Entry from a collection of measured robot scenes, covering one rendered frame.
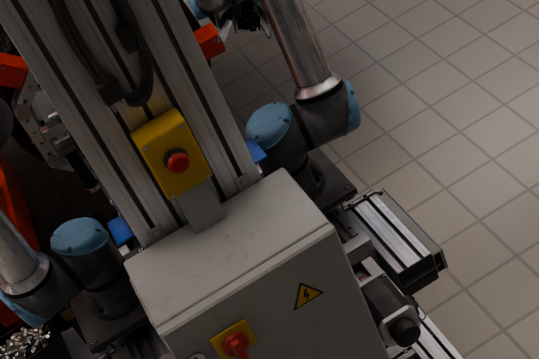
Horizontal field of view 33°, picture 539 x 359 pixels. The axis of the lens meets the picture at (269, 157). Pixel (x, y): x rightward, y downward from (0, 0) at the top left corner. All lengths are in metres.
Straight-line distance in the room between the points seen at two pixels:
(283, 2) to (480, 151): 1.51
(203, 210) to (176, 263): 0.10
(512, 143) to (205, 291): 2.01
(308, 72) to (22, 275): 0.75
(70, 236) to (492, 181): 1.66
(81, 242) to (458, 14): 2.38
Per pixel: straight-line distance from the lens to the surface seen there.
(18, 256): 1.98
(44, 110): 3.03
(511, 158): 3.32
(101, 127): 1.51
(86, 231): 2.07
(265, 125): 2.09
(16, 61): 2.69
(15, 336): 2.70
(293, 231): 1.56
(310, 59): 2.06
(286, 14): 2.03
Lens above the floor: 2.33
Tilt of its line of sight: 40 degrees down
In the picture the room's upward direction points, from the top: 24 degrees counter-clockwise
